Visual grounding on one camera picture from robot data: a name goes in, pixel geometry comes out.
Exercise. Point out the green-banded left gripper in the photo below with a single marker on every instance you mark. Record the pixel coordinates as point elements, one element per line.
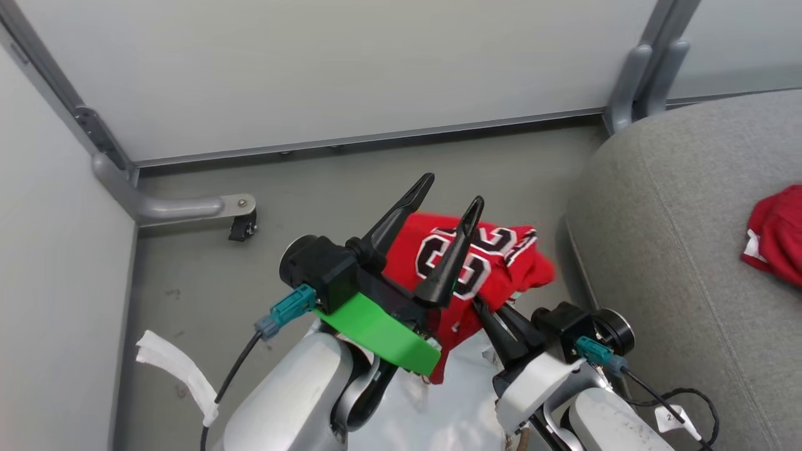
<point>382,326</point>

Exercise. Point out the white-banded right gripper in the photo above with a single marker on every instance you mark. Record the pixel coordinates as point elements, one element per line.
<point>532,385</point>

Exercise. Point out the red numbered basketball jersey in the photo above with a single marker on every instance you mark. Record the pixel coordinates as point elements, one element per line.
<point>501,263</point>

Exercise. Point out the red shorts with white trim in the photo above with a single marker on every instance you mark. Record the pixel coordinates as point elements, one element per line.
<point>780,232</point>

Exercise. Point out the grey fabric sofa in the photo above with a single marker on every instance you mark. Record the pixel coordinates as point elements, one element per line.
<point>677,250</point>

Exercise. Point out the wicker laundry basket white liner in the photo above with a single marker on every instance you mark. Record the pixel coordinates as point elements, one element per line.
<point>451,401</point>

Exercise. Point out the black caster wheel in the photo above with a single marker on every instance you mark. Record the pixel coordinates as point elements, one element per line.
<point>243,227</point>

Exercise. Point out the grey partition foot with plate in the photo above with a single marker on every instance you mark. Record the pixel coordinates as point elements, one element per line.
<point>175,208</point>

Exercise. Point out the grey rounded partition foot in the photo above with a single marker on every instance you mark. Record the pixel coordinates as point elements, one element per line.
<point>667,75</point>
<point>626,94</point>

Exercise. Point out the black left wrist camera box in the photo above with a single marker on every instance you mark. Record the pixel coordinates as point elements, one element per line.
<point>319,266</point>

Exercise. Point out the grey partition bottom rail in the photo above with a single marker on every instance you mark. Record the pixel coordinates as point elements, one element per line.
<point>376,136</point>

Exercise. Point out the grey partition upright post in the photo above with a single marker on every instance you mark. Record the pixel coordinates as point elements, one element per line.
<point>667,25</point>

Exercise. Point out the grey partition corner post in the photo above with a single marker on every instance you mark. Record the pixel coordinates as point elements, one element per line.
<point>62,88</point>

